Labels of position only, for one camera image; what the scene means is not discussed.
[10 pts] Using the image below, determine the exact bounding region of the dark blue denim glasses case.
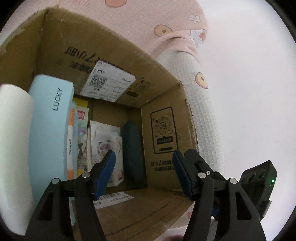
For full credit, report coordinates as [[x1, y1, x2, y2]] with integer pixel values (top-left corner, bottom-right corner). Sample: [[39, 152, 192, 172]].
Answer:
[[121, 121, 147, 190]]

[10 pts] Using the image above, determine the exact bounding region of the white illustrated card pack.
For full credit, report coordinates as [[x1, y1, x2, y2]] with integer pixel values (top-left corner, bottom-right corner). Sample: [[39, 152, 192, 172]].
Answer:
[[87, 120, 124, 187]]

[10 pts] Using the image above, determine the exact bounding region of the white barcode label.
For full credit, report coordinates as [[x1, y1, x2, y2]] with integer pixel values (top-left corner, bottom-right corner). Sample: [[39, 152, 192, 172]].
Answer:
[[93, 192, 133, 209]]

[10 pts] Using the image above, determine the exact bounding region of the orange white pen pack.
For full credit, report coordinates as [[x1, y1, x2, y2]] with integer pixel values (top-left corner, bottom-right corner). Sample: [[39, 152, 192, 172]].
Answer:
[[67, 108, 75, 180]]

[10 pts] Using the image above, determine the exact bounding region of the yellow stationery pack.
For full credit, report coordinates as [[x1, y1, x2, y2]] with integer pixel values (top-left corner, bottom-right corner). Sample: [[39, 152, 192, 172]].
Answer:
[[73, 97, 89, 176]]

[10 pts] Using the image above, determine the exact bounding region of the light blue case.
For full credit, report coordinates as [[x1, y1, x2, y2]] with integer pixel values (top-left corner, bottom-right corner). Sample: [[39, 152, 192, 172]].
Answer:
[[29, 74, 74, 204]]

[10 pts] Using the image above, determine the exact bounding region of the brown cardboard box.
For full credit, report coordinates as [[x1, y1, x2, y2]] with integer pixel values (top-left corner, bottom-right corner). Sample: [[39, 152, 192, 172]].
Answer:
[[1, 4, 197, 240]]

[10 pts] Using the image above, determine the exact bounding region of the white shipping label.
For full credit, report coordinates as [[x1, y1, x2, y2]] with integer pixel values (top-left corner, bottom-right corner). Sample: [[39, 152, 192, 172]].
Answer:
[[80, 61, 135, 102]]

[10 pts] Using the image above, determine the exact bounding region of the pink Hello Kitty bedsheet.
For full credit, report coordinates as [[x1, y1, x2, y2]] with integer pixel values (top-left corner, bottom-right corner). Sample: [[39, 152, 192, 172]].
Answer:
[[62, 1, 224, 240]]

